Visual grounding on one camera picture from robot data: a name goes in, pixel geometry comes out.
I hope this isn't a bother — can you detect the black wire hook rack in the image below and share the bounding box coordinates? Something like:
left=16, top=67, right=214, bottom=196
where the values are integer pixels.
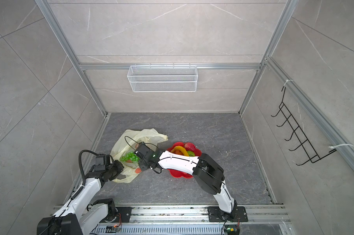
left=271, top=87, right=337, bottom=166

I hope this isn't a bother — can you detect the white wire mesh basket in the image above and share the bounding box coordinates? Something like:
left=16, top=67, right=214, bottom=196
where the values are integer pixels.
left=127, top=65, right=199, bottom=93

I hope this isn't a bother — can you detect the pink red fake peach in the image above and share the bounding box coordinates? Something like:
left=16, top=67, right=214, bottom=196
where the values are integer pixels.
left=184, top=143, right=196, bottom=152

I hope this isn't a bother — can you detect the green fake pear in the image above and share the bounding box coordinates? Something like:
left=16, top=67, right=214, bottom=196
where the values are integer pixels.
left=187, top=151, right=195, bottom=157

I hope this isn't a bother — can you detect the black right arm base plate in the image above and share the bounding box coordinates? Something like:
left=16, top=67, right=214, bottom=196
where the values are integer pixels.
left=207, top=207, right=248, bottom=222

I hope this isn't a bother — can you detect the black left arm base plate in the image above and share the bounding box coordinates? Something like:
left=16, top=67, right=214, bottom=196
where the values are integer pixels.
left=100, top=207, right=132, bottom=224

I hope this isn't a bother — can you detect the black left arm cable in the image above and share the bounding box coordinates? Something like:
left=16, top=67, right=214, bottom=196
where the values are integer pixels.
left=78, top=149, right=100, bottom=186

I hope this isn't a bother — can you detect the cream plastic bag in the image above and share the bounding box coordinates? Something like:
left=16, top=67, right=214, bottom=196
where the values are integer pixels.
left=110, top=129, right=168, bottom=183

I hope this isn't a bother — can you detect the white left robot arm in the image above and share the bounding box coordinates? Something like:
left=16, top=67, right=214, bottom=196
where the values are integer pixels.
left=36, top=160, right=124, bottom=235

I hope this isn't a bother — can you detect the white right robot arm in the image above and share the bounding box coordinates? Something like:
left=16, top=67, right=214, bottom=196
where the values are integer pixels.
left=134, top=146, right=237, bottom=220

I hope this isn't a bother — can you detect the aluminium frame rail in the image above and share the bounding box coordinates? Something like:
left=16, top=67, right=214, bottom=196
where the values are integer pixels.
left=35, top=0, right=108, bottom=117

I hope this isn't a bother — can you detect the green fake grape bunch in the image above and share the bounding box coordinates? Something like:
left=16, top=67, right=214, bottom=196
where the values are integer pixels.
left=120, top=152, right=139, bottom=163

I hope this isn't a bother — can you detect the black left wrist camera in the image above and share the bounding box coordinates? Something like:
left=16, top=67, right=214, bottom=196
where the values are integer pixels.
left=94, top=154, right=111, bottom=171

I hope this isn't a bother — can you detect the red flower-shaped plate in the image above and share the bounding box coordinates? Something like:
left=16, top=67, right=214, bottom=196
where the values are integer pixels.
left=167, top=142, right=202, bottom=179

